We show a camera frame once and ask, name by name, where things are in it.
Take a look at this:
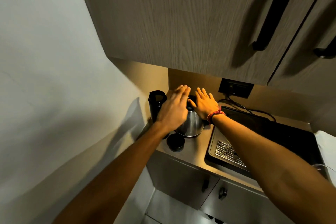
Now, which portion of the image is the perforated steel drain tray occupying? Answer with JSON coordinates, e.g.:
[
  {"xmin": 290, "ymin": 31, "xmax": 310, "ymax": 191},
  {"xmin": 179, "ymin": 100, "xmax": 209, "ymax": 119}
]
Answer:
[{"xmin": 215, "ymin": 140, "xmax": 247, "ymax": 168}]

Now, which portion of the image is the black round lid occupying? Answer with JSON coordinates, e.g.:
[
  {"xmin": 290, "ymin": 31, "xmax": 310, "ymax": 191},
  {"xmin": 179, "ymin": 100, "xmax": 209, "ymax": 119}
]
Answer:
[{"xmin": 166, "ymin": 133, "xmax": 185, "ymax": 153}]

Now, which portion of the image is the stainless steel electric kettle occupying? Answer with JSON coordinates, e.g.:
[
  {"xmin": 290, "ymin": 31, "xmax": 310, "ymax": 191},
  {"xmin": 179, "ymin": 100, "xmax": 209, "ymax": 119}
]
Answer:
[{"xmin": 174, "ymin": 95, "xmax": 205, "ymax": 138}]

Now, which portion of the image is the person's right forearm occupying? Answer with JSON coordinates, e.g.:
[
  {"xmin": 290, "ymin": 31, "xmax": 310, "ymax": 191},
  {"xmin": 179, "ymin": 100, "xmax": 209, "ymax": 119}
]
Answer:
[{"xmin": 212, "ymin": 114, "xmax": 336, "ymax": 224}]

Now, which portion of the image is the person's left forearm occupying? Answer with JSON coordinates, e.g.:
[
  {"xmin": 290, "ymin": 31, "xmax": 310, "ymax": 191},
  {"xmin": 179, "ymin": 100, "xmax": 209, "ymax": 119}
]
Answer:
[{"xmin": 52, "ymin": 121, "xmax": 172, "ymax": 224}]

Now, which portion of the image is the black wall socket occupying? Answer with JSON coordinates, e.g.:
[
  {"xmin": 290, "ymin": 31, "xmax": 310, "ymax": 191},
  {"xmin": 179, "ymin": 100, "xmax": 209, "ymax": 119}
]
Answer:
[{"xmin": 218, "ymin": 78, "xmax": 255, "ymax": 99}]

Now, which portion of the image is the red thread bracelet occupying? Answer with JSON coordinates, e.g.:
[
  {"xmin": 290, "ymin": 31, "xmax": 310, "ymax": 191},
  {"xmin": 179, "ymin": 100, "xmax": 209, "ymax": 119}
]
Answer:
[{"xmin": 206, "ymin": 107, "xmax": 226, "ymax": 124}]

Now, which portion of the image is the black sink basin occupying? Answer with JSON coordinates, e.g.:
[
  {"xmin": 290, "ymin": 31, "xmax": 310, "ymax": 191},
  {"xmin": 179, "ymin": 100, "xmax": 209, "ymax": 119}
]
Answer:
[{"xmin": 204, "ymin": 124, "xmax": 254, "ymax": 180}]

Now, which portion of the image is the person's right hand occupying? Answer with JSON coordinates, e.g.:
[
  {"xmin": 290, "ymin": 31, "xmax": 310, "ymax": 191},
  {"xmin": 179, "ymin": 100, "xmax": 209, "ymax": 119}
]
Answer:
[{"xmin": 187, "ymin": 87, "xmax": 223, "ymax": 121}]

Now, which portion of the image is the wide wooden upper cabinet door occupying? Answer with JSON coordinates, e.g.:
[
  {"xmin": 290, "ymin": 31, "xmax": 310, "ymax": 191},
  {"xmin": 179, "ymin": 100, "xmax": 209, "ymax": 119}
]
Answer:
[{"xmin": 73, "ymin": 0, "xmax": 333, "ymax": 86}]

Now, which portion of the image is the person's left hand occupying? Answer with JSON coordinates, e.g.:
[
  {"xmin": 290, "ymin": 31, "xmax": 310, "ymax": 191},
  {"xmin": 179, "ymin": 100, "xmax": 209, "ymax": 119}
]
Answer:
[{"xmin": 156, "ymin": 85, "xmax": 191, "ymax": 134}]

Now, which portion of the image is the black tumbler flask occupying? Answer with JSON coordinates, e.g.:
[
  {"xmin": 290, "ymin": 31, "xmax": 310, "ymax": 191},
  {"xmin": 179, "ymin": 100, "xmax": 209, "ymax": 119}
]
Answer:
[{"xmin": 148, "ymin": 90, "xmax": 170, "ymax": 140}]

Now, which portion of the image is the grey lower cabinet door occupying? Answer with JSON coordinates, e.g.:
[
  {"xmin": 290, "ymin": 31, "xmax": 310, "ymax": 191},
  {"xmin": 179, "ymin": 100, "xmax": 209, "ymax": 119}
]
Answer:
[
  {"xmin": 146, "ymin": 150, "xmax": 221, "ymax": 210},
  {"xmin": 200, "ymin": 178, "xmax": 295, "ymax": 224}
]

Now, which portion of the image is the narrow wooden upper cabinet door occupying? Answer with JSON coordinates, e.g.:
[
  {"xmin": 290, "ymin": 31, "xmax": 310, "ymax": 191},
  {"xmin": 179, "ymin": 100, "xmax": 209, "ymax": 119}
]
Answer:
[{"xmin": 267, "ymin": 0, "xmax": 336, "ymax": 96}]

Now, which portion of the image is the long black cabinet handle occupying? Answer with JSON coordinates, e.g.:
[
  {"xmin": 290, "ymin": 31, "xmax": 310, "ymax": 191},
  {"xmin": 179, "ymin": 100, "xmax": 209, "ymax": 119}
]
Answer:
[
  {"xmin": 313, "ymin": 35, "xmax": 336, "ymax": 59},
  {"xmin": 252, "ymin": 0, "xmax": 304, "ymax": 52}
]

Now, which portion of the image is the white cloth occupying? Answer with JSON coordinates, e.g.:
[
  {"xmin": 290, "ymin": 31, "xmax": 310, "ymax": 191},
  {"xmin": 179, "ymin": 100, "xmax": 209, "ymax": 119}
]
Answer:
[{"xmin": 314, "ymin": 130, "xmax": 336, "ymax": 188}]

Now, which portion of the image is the clear drinking glass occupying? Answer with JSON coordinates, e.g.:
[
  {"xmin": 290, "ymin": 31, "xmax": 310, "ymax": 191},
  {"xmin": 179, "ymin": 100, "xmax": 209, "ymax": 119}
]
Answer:
[{"xmin": 312, "ymin": 163, "xmax": 336, "ymax": 181}]

